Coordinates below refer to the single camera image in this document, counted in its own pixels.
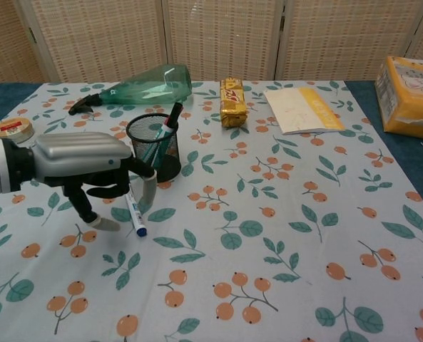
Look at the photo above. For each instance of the yellow cat-print tissue pack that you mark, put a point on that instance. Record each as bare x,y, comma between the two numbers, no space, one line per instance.
411,103

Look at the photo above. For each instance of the floral leaf-print tablecloth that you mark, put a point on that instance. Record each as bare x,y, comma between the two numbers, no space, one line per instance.
232,231

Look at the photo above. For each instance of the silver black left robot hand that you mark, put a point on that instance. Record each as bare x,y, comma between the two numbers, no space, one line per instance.
79,153

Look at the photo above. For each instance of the white yellow notebook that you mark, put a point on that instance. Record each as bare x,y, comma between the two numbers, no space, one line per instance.
296,110

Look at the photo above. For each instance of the round tape roll red label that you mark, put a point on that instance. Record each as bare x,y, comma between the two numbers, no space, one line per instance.
13,129

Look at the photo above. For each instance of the black mesh pen cup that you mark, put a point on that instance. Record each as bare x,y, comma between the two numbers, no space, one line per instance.
169,171

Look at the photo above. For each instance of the gold foil snack package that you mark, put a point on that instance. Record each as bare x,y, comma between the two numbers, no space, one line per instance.
234,103

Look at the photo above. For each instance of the blue marker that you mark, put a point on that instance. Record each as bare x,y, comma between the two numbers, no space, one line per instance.
140,224

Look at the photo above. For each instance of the red marker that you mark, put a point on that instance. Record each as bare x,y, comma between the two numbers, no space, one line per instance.
153,151

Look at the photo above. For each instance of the green plastic spray bottle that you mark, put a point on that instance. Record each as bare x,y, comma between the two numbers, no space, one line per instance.
154,89

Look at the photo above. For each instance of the green marker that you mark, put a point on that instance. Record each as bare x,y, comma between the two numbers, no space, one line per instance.
176,110

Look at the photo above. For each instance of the woven bamboo folding screen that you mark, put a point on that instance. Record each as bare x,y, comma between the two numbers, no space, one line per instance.
214,35

